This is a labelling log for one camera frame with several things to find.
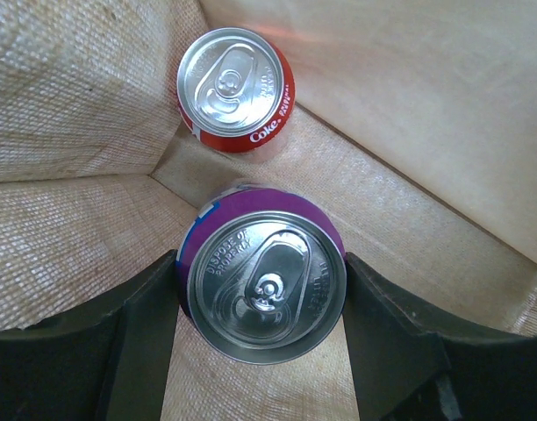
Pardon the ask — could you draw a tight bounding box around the red coke can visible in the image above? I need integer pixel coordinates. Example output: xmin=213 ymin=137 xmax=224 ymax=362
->
xmin=176 ymin=27 xmax=296 ymax=162

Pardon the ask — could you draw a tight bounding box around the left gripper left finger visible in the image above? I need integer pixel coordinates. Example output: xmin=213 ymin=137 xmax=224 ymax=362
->
xmin=0 ymin=251 xmax=179 ymax=420

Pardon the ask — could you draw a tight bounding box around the purple fanta can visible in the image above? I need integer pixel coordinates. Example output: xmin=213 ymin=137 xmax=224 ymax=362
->
xmin=175 ymin=179 xmax=347 ymax=365

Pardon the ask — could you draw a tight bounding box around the brown jute canvas bag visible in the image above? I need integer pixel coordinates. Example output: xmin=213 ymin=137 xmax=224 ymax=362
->
xmin=0 ymin=1 xmax=537 ymax=420

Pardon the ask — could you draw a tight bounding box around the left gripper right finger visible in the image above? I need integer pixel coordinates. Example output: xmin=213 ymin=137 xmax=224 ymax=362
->
xmin=343 ymin=253 xmax=537 ymax=420

